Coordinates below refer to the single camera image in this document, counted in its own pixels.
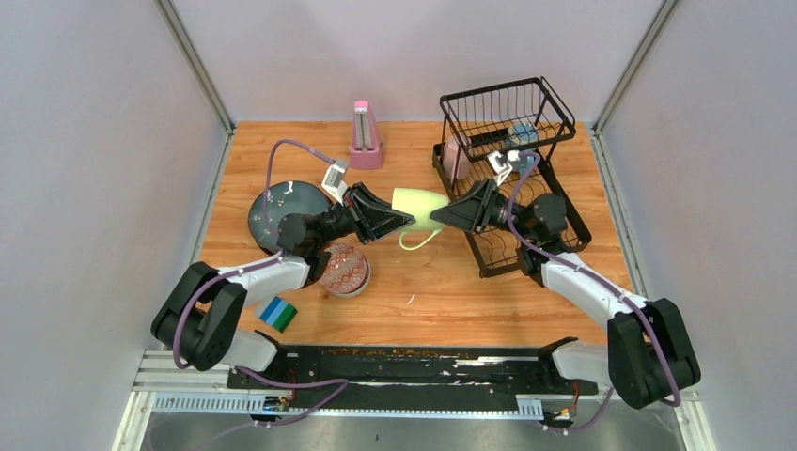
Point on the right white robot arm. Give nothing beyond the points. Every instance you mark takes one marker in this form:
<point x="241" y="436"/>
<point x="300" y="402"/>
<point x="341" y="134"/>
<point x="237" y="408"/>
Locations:
<point x="648" y="356"/>

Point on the pink mug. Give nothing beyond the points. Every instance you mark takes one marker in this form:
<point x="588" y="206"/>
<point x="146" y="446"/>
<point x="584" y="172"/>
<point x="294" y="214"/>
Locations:
<point x="455" y="161"/>

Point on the dark blue floral plate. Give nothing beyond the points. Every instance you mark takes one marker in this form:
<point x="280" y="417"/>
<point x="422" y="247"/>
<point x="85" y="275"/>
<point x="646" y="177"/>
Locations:
<point x="283" y="198"/>

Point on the black wire dish rack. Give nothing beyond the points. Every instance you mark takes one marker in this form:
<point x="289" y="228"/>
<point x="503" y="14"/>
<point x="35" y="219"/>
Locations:
<point x="480" y="119"/>

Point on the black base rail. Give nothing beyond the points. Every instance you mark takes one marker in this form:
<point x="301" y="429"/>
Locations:
<point x="423" y="379"/>

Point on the red patterned bowl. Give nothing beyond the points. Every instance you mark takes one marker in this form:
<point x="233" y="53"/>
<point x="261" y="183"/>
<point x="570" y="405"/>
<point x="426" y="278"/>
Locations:
<point x="343" y="258"/>

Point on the green handled cream mug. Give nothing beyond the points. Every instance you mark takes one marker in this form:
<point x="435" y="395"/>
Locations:
<point x="419" y="204"/>

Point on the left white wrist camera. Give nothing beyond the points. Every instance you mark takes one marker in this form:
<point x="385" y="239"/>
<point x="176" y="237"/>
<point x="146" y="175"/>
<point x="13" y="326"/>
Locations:
<point x="333" y="182"/>

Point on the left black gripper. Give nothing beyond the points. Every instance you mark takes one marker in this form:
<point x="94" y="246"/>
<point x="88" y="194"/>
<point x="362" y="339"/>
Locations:
<point x="375" y="218"/>

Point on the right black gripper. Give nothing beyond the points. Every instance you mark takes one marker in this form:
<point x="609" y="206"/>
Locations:
<point x="471" y="212"/>

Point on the blue green striped block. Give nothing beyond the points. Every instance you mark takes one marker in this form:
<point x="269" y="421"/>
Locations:
<point x="276" y="312"/>

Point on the blue mug yellow inside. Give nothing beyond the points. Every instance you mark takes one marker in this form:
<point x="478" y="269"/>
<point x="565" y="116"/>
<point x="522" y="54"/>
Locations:
<point x="521" y="133"/>

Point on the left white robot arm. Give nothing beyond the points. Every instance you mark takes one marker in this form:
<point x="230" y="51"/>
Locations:
<point x="199" y="318"/>

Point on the pink metronome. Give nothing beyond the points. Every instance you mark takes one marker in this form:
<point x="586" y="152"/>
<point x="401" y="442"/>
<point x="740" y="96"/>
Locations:
<point x="366" y="149"/>

